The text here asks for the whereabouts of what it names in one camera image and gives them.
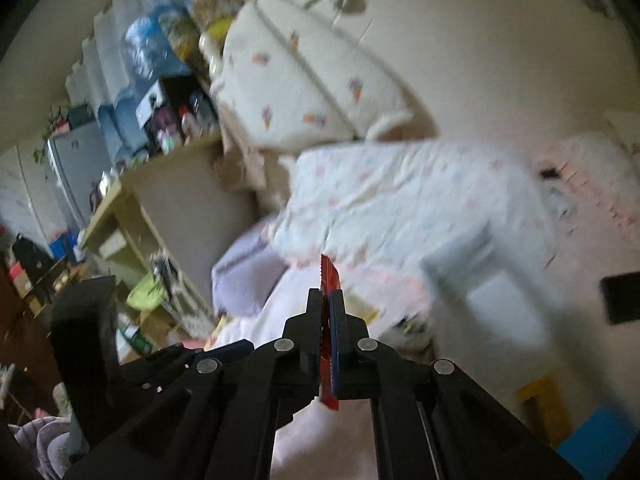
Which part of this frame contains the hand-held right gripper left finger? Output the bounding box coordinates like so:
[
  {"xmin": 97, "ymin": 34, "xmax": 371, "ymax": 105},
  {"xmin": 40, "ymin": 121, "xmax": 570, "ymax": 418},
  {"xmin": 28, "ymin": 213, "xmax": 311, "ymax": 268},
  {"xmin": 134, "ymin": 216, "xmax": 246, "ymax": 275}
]
[{"xmin": 62, "ymin": 287, "xmax": 326, "ymax": 480}]

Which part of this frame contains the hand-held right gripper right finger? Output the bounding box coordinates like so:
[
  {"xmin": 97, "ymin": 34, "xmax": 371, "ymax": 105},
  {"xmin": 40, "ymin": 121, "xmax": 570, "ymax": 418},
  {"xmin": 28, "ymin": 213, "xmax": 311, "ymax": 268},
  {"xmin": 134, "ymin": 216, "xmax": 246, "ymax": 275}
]
[{"xmin": 330, "ymin": 290, "xmax": 583, "ymax": 480}]

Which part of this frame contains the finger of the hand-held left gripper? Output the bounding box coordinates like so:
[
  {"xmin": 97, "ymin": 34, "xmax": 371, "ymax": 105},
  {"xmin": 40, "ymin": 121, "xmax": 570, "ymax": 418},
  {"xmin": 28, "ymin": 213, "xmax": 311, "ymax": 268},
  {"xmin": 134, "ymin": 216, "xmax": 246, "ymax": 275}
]
[{"xmin": 120, "ymin": 339, "xmax": 255, "ymax": 396}]

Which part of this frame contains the red snack packet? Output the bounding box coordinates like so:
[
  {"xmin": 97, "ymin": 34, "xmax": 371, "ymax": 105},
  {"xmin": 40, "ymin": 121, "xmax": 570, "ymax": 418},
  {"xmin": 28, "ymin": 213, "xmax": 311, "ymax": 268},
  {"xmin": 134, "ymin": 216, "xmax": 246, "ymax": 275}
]
[{"xmin": 319, "ymin": 254, "xmax": 343, "ymax": 411}]

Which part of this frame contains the white mesh storage basket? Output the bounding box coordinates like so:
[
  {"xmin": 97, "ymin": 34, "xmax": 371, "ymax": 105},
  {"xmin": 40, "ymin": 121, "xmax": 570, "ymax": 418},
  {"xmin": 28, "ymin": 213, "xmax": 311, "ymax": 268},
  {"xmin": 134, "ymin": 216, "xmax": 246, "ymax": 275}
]
[{"xmin": 420, "ymin": 220, "xmax": 566, "ymax": 351}]

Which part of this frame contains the blue cartoon print box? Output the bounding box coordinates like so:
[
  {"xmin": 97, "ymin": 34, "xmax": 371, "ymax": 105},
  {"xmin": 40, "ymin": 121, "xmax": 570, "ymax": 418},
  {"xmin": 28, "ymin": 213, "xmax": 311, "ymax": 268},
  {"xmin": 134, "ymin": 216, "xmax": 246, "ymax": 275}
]
[{"xmin": 556, "ymin": 407, "xmax": 635, "ymax": 466}]

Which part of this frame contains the green plastic basin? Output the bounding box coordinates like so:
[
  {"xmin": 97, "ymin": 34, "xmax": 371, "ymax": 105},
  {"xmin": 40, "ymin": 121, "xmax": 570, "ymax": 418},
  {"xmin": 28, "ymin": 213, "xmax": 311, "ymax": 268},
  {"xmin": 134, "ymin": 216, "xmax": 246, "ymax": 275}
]
[{"xmin": 126, "ymin": 275, "xmax": 166, "ymax": 311}]

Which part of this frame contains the blue plastic crate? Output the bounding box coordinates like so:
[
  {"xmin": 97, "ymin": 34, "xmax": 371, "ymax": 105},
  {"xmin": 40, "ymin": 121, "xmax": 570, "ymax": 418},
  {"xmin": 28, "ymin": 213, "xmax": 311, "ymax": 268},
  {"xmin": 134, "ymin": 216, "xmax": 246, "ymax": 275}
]
[{"xmin": 50, "ymin": 232, "xmax": 81, "ymax": 261}]

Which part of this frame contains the black backpack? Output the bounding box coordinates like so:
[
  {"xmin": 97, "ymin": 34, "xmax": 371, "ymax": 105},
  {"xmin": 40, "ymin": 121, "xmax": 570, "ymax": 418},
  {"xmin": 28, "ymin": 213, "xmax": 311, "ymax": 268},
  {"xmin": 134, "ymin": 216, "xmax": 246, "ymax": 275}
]
[{"xmin": 11, "ymin": 234, "xmax": 53, "ymax": 276}]

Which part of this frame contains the lavender pillow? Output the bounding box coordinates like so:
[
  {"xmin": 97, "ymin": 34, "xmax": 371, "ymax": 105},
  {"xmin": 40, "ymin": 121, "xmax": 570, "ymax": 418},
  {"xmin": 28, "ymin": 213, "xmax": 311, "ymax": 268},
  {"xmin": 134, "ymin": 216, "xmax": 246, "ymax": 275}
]
[{"xmin": 211, "ymin": 220, "xmax": 291, "ymax": 318}]

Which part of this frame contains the lavender fleece garment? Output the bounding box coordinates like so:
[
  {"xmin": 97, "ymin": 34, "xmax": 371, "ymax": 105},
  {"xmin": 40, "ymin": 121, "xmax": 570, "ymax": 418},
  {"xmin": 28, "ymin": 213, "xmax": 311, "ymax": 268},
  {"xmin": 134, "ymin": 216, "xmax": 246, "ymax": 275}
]
[{"xmin": 10, "ymin": 415, "xmax": 76, "ymax": 480}]

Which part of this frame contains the floral quilt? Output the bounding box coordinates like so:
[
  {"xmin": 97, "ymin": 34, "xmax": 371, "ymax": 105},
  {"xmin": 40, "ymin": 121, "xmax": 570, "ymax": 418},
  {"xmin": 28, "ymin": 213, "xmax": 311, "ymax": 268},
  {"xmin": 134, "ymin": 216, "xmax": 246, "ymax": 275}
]
[{"xmin": 272, "ymin": 140, "xmax": 556, "ymax": 291}]

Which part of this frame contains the grey refrigerator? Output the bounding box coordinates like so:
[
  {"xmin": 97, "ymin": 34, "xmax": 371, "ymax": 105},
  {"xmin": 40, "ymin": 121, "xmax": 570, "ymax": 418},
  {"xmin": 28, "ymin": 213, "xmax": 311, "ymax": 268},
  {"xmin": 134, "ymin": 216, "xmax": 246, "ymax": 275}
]
[{"xmin": 46, "ymin": 122, "xmax": 113, "ymax": 231}]

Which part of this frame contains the light wooden desk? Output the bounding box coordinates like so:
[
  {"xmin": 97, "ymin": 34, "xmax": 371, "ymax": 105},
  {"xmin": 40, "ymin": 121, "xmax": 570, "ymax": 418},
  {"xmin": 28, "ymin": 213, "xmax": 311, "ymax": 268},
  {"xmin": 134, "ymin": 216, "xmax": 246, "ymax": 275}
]
[{"xmin": 80, "ymin": 132, "xmax": 261, "ymax": 331}]

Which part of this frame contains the dark flat device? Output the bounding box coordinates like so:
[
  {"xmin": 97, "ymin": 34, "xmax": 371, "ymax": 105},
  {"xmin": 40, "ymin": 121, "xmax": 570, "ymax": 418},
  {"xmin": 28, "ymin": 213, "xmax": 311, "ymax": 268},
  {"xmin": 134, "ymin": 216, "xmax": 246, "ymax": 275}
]
[{"xmin": 599, "ymin": 272, "xmax": 640, "ymax": 326}]

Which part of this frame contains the pink ruffled cloth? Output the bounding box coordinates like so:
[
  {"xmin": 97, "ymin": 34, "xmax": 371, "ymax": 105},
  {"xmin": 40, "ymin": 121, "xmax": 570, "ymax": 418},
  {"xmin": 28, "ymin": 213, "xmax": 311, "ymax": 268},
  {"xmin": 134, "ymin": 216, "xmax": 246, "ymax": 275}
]
[{"xmin": 545, "ymin": 135, "xmax": 640, "ymax": 231}]

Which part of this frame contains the printed window curtain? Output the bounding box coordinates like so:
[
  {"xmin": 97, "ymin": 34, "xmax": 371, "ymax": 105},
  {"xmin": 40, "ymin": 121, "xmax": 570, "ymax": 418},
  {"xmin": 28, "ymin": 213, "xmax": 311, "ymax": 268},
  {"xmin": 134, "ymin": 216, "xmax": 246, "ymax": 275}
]
[{"xmin": 65, "ymin": 0, "xmax": 271, "ymax": 161}]

